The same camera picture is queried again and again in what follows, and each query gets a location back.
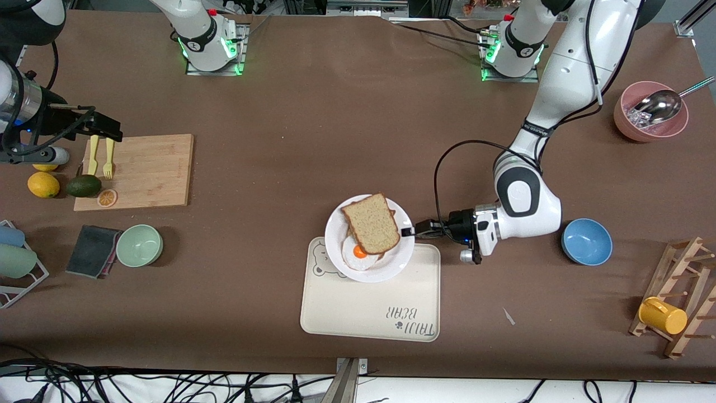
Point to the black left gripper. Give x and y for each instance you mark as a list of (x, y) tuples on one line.
[(460, 223)]

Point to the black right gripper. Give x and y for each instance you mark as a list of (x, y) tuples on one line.
[(55, 118)]

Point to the white round plate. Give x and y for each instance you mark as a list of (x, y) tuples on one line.
[(391, 263)]

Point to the bread slice without egg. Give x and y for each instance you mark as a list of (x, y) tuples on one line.
[(372, 224)]

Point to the fried egg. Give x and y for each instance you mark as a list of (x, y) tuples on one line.
[(352, 260)]

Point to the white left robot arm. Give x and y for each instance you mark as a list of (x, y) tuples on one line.
[(526, 207)]

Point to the yellow plastic knife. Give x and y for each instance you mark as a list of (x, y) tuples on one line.
[(93, 159)]

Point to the yellow plastic fork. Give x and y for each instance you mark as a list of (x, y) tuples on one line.
[(109, 162)]

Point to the green avocado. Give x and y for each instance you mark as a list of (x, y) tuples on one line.
[(84, 186)]

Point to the yellow lemon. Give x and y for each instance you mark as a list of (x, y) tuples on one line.
[(43, 185), (45, 167)]

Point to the orange slice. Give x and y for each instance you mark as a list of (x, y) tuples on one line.
[(107, 198)]

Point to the wooden cutting board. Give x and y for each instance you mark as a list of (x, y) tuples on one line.
[(151, 173)]

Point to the cream bear print tray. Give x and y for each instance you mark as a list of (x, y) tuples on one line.
[(369, 308)]

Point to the small grey paper scrap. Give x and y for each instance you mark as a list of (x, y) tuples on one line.
[(509, 317)]

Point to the dark grey folded cloth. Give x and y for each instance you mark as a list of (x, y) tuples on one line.
[(89, 252)]

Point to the pale green bowl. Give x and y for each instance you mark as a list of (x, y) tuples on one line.
[(140, 246)]

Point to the pale blue cup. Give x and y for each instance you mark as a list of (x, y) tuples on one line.
[(11, 235)]

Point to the pale green cup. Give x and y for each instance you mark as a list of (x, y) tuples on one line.
[(17, 261)]

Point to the blue bowl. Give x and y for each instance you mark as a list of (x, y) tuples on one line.
[(587, 242)]

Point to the pink bowl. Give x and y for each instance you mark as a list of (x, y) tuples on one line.
[(629, 126)]

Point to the clear ice cube pile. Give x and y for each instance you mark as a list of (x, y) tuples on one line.
[(643, 120)]

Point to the yellow mug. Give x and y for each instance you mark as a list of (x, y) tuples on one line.
[(663, 316)]

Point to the wooden mug rack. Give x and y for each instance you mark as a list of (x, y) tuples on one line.
[(688, 263)]

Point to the metal scoop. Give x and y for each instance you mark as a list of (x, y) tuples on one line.
[(660, 106)]

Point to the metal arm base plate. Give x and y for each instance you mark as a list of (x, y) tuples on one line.
[(484, 75), (240, 56)]

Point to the metal table edge bracket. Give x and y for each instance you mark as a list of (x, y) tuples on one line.
[(349, 380)]

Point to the aluminium frame bar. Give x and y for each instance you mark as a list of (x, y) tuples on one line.
[(691, 19)]

